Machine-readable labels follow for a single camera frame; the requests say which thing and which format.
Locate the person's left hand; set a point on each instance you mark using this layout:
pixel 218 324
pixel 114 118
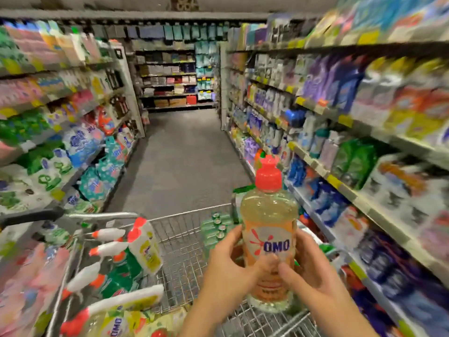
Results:
pixel 235 277

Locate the person's right hand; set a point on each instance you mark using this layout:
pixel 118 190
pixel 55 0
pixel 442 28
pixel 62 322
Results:
pixel 323 291

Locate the pack of green small bottles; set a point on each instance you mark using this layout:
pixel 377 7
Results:
pixel 216 231

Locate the small yellow red-capped bottle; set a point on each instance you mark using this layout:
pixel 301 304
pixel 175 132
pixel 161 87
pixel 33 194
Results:
pixel 270 221

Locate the large green white cleaner pouch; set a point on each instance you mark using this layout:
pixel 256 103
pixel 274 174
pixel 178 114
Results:
pixel 242 200

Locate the white red-capped cleaner bottle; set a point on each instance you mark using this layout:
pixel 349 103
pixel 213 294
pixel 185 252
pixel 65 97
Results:
pixel 146 249

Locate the cluster of blue cleaner bottles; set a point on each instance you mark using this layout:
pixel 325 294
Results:
pixel 319 193

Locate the cluster of yellow red-capped bottles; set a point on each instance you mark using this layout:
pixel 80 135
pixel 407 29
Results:
pixel 140 323

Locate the white red-tipped spray bottle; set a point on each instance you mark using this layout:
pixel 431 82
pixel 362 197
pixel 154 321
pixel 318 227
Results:
pixel 119 302

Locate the clear-wrapped white bottle pack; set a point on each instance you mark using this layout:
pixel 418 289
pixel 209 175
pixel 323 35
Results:
pixel 396 189

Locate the cluster of green cleaner bottles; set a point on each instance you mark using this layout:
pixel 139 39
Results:
pixel 354 165

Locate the row of teal blue pouches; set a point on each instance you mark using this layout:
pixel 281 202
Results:
pixel 98 165

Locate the row of purple cleaner bottles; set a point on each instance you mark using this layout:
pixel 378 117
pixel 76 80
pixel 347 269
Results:
pixel 326 84

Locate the stack of pink detergent pouches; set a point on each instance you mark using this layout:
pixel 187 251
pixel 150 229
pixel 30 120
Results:
pixel 28 291

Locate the row of yellow-capped cleaner bottles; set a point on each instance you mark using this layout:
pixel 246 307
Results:
pixel 403 98

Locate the row of green white pouches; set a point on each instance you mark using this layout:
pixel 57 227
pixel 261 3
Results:
pixel 35 182

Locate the person's left forearm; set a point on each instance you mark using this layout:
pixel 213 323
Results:
pixel 207 323

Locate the person's right forearm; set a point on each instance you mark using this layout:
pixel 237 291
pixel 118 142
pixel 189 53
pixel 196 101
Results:
pixel 361 332

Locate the grey shopping cart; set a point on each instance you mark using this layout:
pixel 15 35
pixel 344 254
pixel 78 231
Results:
pixel 182 242

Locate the distant store shelving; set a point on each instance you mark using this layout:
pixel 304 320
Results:
pixel 175 66

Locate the store shelving with refill pouches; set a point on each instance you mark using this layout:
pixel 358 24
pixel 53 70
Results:
pixel 63 87

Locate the round patterned wall ornament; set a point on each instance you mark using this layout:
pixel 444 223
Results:
pixel 186 3

